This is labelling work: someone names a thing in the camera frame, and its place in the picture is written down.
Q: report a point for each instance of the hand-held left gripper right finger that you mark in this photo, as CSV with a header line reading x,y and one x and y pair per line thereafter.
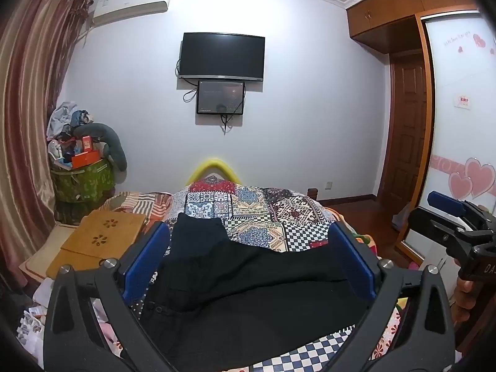
x,y
353,263

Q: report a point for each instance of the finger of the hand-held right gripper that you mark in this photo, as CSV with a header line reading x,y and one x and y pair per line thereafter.
x,y
430,224
445,201

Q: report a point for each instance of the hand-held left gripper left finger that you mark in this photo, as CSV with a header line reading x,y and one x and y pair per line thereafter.
x,y
148,255

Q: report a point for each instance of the black pants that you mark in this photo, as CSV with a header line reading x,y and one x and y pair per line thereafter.
x,y
252,286

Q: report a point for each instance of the person's right hand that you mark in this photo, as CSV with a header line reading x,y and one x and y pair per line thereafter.
x,y
465,298

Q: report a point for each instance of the white plastic bag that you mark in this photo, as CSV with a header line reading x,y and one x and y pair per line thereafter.
x,y
402,219

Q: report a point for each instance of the wooden lap table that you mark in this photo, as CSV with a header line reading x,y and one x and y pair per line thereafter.
x,y
97,240

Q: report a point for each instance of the wooden wardrobe with heart stickers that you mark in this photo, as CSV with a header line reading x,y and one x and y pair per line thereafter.
x,y
457,131

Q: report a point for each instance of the brown wooden door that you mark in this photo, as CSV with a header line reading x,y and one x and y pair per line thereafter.
x,y
407,131

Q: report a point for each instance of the patchwork printed blanket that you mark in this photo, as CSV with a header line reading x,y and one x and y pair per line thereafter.
x,y
271,217

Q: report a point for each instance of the green fabric storage box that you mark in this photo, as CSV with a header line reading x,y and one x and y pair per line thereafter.
x,y
83,182

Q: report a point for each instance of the beige woven mat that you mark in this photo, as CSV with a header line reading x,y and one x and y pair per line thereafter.
x,y
42,255

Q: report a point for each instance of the flat orange box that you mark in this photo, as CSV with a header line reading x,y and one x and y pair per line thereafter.
x,y
86,159

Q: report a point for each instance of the small red box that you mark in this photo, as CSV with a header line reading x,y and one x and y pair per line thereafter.
x,y
86,143

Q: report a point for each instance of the floor clutter pile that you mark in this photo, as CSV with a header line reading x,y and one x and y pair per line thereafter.
x,y
33,317

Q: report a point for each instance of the pile of clothes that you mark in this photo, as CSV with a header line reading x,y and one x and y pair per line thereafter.
x,y
68,118

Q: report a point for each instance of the striped pink beige curtain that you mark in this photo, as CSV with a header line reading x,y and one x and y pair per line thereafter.
x,y
35,104

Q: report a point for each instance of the white air conditioner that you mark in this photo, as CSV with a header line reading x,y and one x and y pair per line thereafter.
x,y
131,6

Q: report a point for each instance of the wooden bed post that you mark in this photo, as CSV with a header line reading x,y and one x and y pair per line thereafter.
x,y
312,193

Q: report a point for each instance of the white wall socket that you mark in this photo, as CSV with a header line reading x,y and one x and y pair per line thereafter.
x,y
329,185

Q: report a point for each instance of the yellow padded bed rail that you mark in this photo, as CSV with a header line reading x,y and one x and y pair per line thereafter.
x,y
213,162

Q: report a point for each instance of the small black wall monitor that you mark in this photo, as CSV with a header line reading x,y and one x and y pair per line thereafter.
x,y
221,97

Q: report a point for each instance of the black wall television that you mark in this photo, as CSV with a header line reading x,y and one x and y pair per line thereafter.
x,y
223,56

